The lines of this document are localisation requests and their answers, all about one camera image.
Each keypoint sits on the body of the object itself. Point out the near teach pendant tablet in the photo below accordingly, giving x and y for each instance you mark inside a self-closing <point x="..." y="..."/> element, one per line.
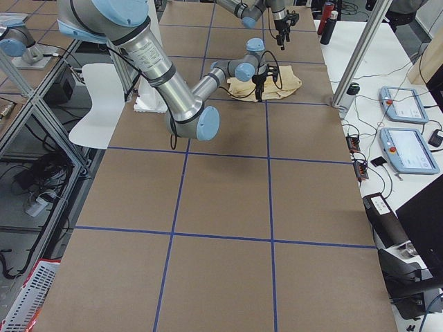
<point x="407" y="151"/>

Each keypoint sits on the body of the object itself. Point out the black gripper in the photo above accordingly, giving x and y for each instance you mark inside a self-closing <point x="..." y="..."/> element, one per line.
<point x="259" y="80"/>
<point x="279" y="27"/>

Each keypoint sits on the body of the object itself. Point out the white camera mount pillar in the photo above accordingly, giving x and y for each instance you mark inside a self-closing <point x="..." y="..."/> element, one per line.
<point x="149" y="100"/>

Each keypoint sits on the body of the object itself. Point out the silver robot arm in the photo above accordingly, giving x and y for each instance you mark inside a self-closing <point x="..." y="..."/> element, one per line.
<point x="127" y="25"/>
<point x="249" y="15"/>

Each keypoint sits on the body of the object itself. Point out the black water bottle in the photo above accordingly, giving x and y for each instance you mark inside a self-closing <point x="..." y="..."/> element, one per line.
<point x="329" y="27"/>

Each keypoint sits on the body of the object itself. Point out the aluminium frame post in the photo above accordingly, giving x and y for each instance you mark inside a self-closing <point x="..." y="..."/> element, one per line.
<point x="369" y="31"/>

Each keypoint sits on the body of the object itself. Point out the teach pendant tablet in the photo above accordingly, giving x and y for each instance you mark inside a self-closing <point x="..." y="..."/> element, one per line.
<point x="407" y="151"/>
<point x="402" y="105"/>

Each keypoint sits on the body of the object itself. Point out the white plastic basket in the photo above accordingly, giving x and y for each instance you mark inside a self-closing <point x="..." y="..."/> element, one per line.
<point x="26" y="308"/>

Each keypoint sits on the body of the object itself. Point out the red water bottle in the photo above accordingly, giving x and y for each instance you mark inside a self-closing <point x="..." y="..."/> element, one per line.
<point x="327" y="8"/>

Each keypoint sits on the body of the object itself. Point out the beige long-sleeve printed shirt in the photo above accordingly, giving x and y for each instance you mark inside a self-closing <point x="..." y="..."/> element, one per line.
<point x="272" y="91"/>

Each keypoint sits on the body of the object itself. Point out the far teach pendant tablet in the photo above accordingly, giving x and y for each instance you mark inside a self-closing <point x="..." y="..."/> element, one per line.
<point x="402" y="105"/>

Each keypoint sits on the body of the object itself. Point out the black device with label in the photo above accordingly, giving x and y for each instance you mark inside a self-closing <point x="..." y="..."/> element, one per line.
<point x="387" y="229"/>

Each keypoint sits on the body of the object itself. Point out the black monitor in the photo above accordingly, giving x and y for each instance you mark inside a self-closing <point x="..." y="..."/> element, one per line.
<point x="421" y="219"/>

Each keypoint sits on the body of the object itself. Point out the white chair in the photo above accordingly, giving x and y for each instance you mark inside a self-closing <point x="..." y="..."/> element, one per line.
<point x="96" y="128"/>

